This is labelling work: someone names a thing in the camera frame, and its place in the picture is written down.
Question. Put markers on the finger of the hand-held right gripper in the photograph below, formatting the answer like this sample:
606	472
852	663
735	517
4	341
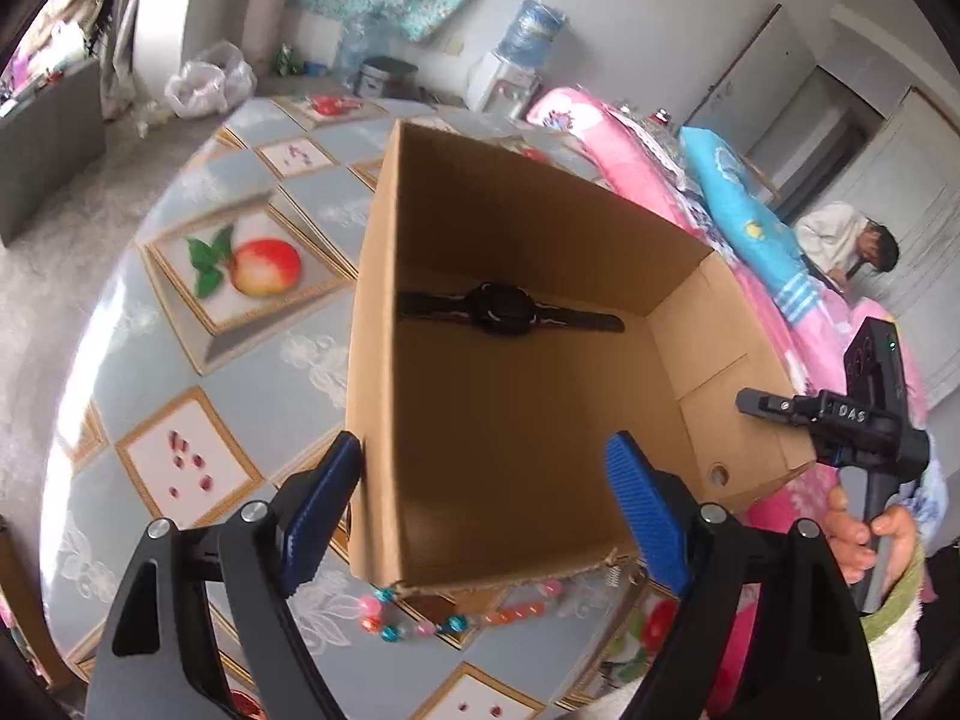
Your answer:
765	403

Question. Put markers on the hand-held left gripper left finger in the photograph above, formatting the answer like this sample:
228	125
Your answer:
324	517

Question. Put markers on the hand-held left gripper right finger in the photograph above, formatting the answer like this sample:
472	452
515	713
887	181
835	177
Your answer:
645	517

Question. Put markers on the cardboard box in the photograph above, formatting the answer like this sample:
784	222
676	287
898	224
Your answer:
525	427

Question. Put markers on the person's right forearm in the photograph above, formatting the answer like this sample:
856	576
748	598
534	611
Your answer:
892	645

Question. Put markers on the person's right hand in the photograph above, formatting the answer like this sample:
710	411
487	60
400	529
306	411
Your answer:
847	540

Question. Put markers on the gold ladder pendant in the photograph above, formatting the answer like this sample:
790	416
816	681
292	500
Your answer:
611	576

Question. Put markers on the blue pillow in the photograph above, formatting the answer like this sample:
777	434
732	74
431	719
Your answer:
742	217

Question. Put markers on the white wardrobe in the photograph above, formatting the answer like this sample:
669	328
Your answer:
919	187

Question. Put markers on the black wristwatch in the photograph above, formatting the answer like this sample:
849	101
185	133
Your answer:
499	309

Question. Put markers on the fruit printed tablecloth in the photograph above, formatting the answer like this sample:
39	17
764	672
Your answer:
150	330

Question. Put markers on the white door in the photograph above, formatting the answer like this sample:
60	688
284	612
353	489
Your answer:
765	75

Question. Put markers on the white water dispenser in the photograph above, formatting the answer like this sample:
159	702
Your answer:
499	86

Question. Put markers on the blue water dispenser bottle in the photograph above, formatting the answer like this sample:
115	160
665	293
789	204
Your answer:
534	30

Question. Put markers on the white plastic bag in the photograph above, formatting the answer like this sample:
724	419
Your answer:
206	82

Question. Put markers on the grey cabinet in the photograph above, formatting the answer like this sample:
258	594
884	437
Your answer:
45	157

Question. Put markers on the green bottle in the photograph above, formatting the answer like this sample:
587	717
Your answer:
285	61

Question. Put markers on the clear plastic bottle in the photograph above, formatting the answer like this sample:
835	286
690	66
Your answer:
352	52

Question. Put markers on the pale pink rolled mat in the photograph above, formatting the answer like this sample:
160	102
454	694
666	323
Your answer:
276	0

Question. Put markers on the pile of clothes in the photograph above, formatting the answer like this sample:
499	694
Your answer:
52	34

